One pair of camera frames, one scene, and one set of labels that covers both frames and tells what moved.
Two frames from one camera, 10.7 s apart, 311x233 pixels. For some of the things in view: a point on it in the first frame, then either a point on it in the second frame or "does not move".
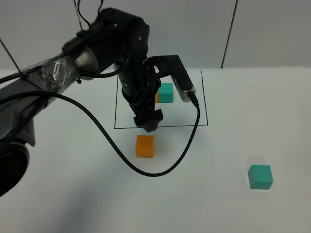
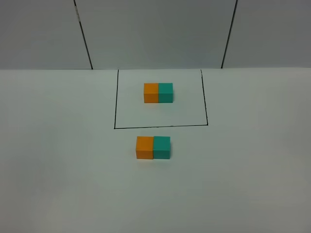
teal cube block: [260, 177] to [162, 147]
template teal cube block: [165, 92] does not move
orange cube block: [145, 146] does not move
